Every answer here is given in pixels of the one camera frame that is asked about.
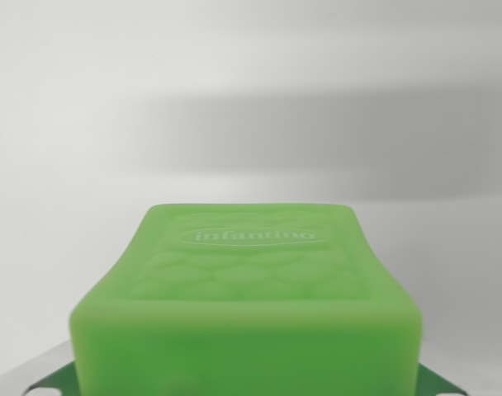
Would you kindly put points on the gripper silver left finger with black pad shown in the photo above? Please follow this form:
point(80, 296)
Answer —
point(36, 373)

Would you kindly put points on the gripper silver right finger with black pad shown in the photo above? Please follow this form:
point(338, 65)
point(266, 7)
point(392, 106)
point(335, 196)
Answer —
point(453, 377)

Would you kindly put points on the green soft toy cube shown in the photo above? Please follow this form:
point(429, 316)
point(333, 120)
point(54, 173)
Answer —
point(247, 321)

